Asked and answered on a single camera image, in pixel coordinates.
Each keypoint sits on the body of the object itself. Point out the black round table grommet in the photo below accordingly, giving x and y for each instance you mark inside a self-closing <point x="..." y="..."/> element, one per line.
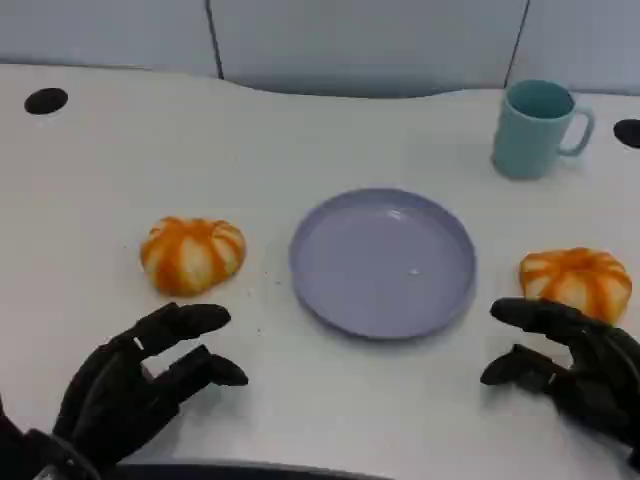
<point x="46" y="101"/>
<point x="629" y="133"/>

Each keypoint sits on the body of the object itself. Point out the pale green mug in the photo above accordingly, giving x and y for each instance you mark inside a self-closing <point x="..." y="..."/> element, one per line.
<point x="525" y="145"/>

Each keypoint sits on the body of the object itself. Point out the orange white toy bread roll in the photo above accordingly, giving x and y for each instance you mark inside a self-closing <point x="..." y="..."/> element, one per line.
<point x="575" y="277"/>
<point x="192" y="255"/>

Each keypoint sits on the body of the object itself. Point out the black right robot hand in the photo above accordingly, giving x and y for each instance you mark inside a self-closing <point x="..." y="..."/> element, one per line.
<point x="605" y="380"/>

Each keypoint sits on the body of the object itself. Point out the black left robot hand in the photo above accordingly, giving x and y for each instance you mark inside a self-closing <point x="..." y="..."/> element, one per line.
<point x="110" y="395"/>

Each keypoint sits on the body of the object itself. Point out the lilac plate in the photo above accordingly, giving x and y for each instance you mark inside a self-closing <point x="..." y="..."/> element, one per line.
<point x="380" y="265"/>

